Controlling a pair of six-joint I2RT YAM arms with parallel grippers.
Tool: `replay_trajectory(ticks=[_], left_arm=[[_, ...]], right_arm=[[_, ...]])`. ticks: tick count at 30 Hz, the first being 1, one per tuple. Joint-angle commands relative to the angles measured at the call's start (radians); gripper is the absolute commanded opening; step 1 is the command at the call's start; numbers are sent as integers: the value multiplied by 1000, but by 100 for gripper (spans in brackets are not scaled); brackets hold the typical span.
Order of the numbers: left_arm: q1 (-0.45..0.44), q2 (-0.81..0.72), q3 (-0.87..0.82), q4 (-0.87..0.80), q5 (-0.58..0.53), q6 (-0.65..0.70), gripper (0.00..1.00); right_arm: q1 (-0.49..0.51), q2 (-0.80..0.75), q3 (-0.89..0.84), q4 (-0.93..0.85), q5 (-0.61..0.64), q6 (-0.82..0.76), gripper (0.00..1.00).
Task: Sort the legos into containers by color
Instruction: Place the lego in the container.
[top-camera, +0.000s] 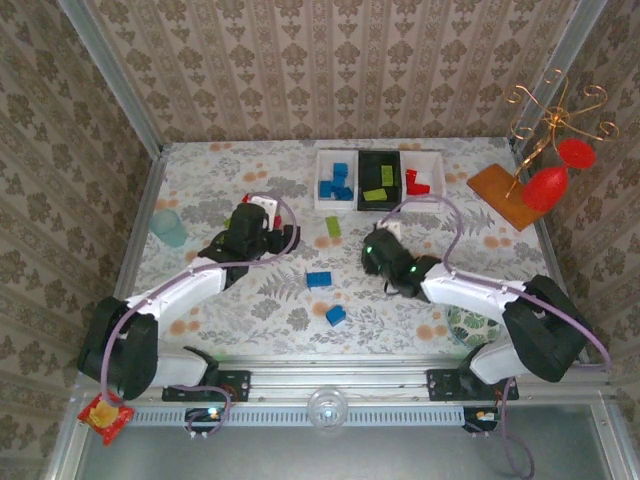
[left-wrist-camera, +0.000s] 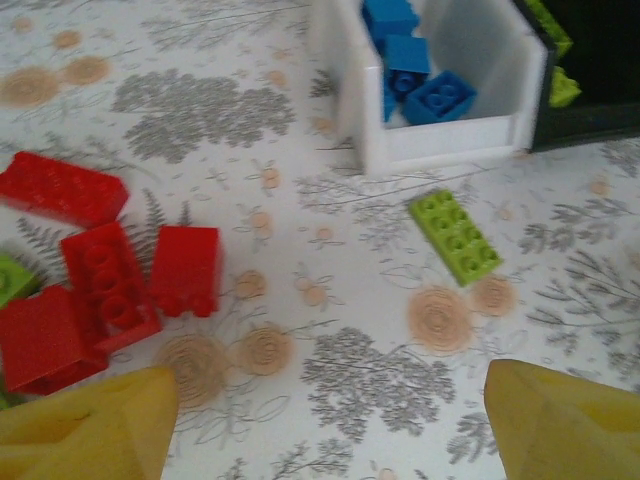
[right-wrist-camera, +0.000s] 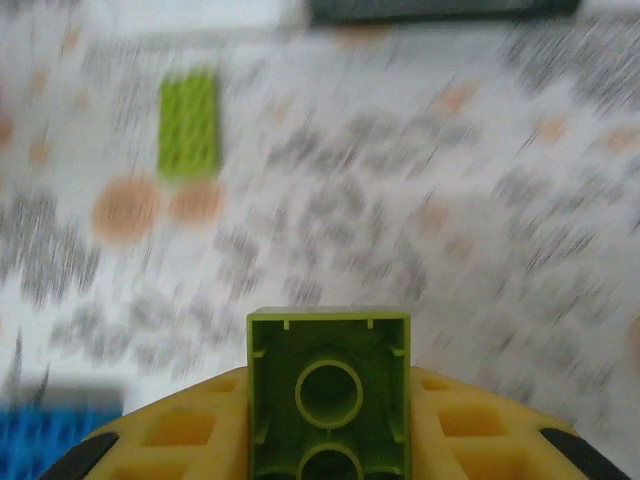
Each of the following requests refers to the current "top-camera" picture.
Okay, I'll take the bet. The white plastic bin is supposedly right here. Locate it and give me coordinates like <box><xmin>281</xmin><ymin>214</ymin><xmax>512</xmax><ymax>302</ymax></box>
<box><xmin>313</xmin><ymin>148</ymin><xmax>360</xmax><ymax>211</ymax></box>
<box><xmin>399</xmin><ymin>149</ymin><xmax>447</xmax><ymax>201</ymax></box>

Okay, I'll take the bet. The black plastic bin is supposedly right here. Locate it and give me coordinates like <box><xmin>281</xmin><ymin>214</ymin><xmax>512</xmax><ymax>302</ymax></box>
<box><xmin>356</xmin><ymin>148</ymin><xmax>404</xmax><ymax>211</ymax></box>

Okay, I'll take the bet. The translucent teal plastic cup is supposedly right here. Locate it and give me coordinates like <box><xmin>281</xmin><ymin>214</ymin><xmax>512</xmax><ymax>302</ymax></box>
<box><xmin>149</xmin><ymin>208</ymin><xmax>189</xmax><ymax>250</ymax></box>

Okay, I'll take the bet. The floral patterned tablecloth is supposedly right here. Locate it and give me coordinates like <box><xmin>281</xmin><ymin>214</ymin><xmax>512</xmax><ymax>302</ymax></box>
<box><xmin>117</xmin><ymin>135</ymin><xmax>556</xmax><ymax>357</ymax></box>

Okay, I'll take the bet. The green leaf pattern bowl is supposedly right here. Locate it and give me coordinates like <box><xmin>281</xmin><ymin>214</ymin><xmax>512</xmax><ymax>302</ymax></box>
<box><xmin>446</xmin><ymin>305</ymin><xmax>503</xmax><ymax>347</ymax></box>

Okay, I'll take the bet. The brown wooden board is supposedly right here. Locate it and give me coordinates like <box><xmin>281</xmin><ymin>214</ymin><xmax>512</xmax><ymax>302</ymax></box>
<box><xmin>466</xmin><ymin>163</ymin><xmax>546</xmax><ymax>232</ymax></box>

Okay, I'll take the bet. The clear glass dome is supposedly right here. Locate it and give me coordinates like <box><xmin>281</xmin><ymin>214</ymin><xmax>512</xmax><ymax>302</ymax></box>
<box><xmin>307</xmin><ymin>387</ymin><xmax>348</xmax><ymax>432</ymax></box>

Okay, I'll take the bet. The red goblet glass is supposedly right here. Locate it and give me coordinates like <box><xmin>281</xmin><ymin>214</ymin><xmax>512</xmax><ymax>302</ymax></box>
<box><xmin>521</xmin><ymin>138</ymin><xmax>597</xmax><ymax>213</ymax></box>

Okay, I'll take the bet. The grey metal panel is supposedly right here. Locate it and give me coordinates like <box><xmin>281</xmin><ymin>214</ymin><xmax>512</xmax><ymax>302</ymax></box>
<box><xmin>49</xmin><ymin>402</ymin><xmax>636</xmax><ymax>480</ymax></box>

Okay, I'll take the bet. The red snack packet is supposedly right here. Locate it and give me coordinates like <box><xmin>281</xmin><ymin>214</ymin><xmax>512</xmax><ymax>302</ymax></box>
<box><xmin>76</xmin><ymin>392</ymin><xmax>136</xmax><ymax>447</ymax></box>

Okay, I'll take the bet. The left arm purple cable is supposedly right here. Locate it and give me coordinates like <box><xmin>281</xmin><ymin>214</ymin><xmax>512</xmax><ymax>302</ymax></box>
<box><xmin>99</xmin><ymin>192</ymin><xmax>299</xmax><ymax>441</ymax></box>

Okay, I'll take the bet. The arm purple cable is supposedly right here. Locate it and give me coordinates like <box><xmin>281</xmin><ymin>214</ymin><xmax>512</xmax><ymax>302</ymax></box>
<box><xmin>382</xmin><ymin>193</ymin><xmax>612</xmax><ymax>480</ymax></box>
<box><xmin>99</xmin><ymin>192</ymin><xmax>299</xmax><ymax>441</ymax></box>

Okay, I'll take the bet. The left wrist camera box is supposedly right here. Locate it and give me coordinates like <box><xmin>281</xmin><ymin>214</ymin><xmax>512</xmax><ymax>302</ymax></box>
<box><xmin>248</xmin><ymin>194</ymin><xmax>280</xmax><ymax>220</ymax></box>

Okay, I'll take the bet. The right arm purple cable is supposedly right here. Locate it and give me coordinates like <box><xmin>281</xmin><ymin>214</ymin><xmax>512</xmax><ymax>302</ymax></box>
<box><xmin>382</xmin><ymin>193</ymin><xmax>612</xmax><ymax>480</ymax></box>

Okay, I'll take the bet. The aluminium side rail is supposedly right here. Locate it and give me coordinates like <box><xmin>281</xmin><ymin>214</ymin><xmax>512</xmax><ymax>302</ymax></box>
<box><xmin>508</xmin><ymin>139</ymin><xmax>591</xmax><ymax>364</ymax></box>
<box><xmin>92</xmin><ymin>147</ymin><xmax>169</xmax><ymax>369</ymax></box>

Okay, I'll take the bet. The aluminium cross rail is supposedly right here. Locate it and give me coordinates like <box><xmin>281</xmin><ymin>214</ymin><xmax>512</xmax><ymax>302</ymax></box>
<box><xmin>73</xmin><ymin>357</ymin><xmax>615</xmax><ymax>404</ymax></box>

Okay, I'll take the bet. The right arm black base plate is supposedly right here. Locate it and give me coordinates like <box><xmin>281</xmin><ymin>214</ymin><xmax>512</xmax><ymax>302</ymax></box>
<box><xmin>426</xmin><ymin>368</ymin><xmax>520</xmax><ymax>401</ymax></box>

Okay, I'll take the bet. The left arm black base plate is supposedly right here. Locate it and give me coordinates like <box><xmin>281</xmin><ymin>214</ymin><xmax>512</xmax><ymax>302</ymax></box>
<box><xmin>161</xmin><ymin>368</ymin><xmax>251</xmax><ymax>403</ymax></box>

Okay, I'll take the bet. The grey slotted cable duct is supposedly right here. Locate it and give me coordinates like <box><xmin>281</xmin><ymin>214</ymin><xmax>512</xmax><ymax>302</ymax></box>
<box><xmin>122</xmin><ymin>405</ymin><xmax>469</xmax><ymax>428</ymax></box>

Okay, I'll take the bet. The aluminium frame post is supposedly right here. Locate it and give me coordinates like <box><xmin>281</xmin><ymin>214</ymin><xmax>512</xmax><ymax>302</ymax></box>
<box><xmin>55</xmin><ymin>0</ymin><xmax>166</xmax><ymax>159</ymax></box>
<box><xmin>507</xmin><ymin>0</ymin><xmax>611</xmax><ymax>151</ymax></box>

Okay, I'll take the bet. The gold wire curled stand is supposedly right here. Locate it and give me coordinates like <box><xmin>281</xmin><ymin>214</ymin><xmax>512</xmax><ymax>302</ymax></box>
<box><xmin>503</xmin><ymin>68</ymin><xmax>621</xmax><ymax>199</ymax></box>

